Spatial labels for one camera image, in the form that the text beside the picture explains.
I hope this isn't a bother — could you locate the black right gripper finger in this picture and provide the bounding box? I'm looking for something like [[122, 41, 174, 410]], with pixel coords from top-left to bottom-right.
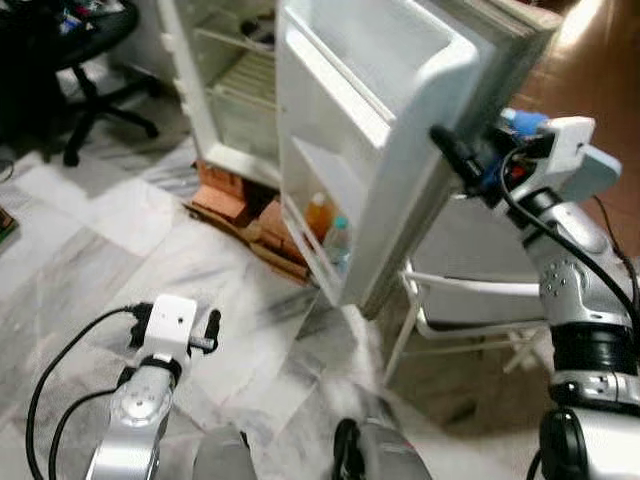
[[429, 124, 491, 193]]

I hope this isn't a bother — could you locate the compact fridge door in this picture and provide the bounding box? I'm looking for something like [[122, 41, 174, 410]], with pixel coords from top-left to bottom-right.
[[275, 0, 563, 319]]

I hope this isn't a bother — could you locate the orange juice bottle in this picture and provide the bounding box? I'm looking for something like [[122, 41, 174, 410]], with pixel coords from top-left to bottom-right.
[[305, 192, 336, 243]]

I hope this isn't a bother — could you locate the grey compact fridge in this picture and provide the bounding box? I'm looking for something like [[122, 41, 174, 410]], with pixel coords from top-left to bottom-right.
[[155, 0, 291, 191]]

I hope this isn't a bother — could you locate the grey metal folding chair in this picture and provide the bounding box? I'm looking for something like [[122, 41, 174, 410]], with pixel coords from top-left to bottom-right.
[[385, 108, 640, 386]]

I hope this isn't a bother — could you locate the wooden pallet base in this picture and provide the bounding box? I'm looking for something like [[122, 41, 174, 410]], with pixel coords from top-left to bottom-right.
[[185, 160, 311, 286]]

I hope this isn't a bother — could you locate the grey left robot leg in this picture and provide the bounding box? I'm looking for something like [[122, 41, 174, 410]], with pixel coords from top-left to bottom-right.
[[192, 428, 256, 480]]

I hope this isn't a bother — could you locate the grey robot leg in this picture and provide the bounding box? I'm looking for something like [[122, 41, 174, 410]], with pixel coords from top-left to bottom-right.
[[333, 415, 431, 480], [192, 428, 256, 480]]

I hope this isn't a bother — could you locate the red brick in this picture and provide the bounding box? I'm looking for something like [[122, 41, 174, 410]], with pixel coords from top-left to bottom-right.
[[190, 165, 251, 226], [255, 200, 306, 266]]

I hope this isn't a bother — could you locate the grey right robot leg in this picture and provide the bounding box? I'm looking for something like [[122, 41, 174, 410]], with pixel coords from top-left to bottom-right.
[[333, 415, 431, 480]]

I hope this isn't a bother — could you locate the black office chair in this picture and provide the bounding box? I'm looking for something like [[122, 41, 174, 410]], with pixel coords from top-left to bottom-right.
[[0, 0, 161, 168]]

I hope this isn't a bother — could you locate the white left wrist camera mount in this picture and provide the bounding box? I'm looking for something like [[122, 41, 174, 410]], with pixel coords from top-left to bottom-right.
[[148, 295, 198, 356]]

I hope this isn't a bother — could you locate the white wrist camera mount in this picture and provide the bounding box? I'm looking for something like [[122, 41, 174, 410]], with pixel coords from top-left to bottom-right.
[[148, 295, 198, 356], [545, 117, 596, 176]]

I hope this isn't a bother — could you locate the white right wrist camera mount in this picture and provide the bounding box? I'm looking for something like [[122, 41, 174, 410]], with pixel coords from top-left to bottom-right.
[[545, 117, 596, 176]]

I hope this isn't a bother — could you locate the black floor cable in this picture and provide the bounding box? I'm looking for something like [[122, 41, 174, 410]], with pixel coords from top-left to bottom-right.
[[595, 195, 628, 263]]

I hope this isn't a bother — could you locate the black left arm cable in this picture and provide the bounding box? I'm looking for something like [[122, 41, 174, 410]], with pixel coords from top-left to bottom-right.
[[25, 305, 141, 480], [48, 388, 121, 480]]

